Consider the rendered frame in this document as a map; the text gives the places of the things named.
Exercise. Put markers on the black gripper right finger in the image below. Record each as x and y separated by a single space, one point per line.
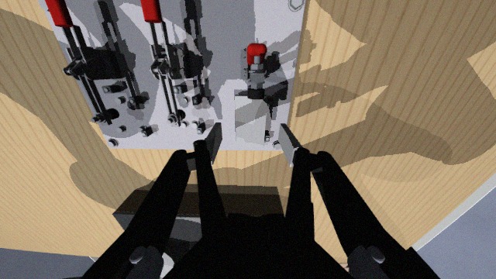
372 252

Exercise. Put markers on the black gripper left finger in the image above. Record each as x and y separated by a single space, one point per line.
137 253

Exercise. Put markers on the black toggle clamp with red handle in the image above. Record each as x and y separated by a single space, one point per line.
177 59
100 64

